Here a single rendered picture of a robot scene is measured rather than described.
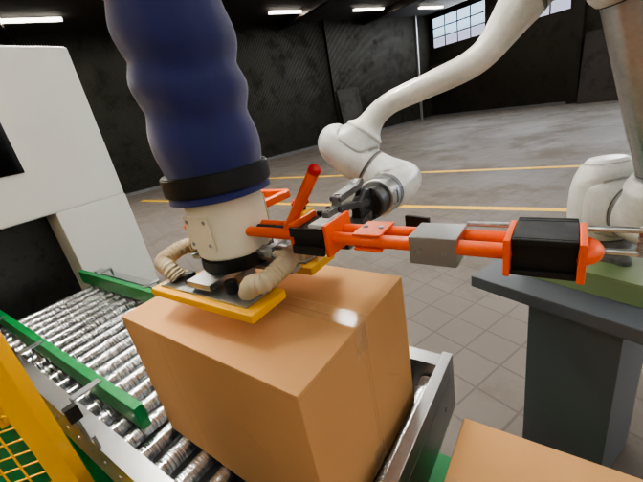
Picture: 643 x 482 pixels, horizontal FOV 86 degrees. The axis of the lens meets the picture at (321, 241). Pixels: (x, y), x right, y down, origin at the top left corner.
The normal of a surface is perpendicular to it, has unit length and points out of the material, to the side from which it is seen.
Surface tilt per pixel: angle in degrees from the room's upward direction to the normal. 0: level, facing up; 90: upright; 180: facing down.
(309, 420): 90
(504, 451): 0
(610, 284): 90
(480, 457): 0
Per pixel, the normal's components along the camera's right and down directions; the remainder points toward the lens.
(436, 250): -0.54, 0.40
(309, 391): 0.80, 0.08
